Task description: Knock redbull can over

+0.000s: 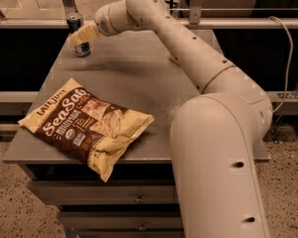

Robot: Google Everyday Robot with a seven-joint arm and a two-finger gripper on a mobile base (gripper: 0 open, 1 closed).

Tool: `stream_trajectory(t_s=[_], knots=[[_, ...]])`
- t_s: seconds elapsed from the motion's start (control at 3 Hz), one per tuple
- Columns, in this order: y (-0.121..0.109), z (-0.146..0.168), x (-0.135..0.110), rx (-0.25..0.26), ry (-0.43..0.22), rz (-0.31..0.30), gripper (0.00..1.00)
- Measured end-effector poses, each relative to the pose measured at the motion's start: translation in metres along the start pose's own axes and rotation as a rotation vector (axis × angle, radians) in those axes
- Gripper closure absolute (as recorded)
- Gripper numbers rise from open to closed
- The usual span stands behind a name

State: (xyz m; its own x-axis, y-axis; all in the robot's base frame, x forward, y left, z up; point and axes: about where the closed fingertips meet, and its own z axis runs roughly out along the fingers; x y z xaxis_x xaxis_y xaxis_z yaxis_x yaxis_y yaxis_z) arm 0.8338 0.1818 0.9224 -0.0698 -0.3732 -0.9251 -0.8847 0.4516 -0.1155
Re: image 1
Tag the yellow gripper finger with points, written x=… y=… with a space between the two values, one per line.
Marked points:
x=84 y=34

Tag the blue silver redbull can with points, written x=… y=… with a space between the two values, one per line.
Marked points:
x=74 y=21

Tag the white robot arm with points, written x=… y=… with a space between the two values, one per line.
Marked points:
x=214 y=135

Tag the grey drawer cabinet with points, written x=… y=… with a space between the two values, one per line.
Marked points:
x=132 y=70

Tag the upper metal railing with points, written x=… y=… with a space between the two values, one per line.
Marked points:
x=205 y=24

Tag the metal railing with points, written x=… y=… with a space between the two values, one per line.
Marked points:
x=30 y=96
x=205 y=24

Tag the yellow brown chips bag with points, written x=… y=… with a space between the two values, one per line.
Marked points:
x=95 y=132

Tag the green yellow sponge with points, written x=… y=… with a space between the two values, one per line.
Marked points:
x=173 y=60

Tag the upper grey drawer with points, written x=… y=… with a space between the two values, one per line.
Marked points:
x=88 y=192

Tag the grey drawer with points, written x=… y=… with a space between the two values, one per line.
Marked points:
x=88 y=192
x=120 y=220

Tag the upper metal drawer knob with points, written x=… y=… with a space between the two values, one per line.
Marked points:
x=139 y=199

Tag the metal drawer knob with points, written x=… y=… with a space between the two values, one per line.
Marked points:
x=139 y=199
x=142 y=227

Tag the lower grey drawer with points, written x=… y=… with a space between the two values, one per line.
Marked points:
x=120 y=220

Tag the lower metal drawer knob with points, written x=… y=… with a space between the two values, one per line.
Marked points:
x=142 y=227

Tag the lower metal railing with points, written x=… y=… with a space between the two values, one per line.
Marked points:
x=30 y=96

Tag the metal clamp bracket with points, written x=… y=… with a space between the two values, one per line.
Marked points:
x=292 y=94

